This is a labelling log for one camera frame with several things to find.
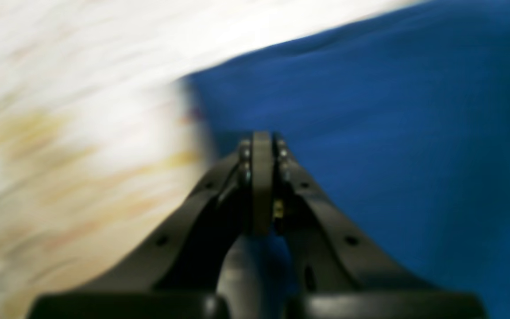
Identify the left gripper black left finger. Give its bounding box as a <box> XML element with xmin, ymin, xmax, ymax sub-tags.
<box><xmin>27</xmin><ymin>137</ymin><xmax>254</xmax><ymax>319</ymax></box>

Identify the terrazzo patterned tablecloth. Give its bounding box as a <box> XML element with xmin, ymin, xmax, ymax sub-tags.
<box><xmin>0</xmin><ymin>0</ymin><xmax>412</xmax><ymax>319</ymax></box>

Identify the navy blue t-shirt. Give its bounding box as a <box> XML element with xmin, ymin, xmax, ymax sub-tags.
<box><xmin>185</xmin><ymin>0</ymin><xmax>510</xmax><ymax>319</ymax></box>

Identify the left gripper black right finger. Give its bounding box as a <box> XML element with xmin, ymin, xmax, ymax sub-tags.
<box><xmin>253</xmin><ymin>132</ymin><xmax>487</xmax><ymax>319</ymax></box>

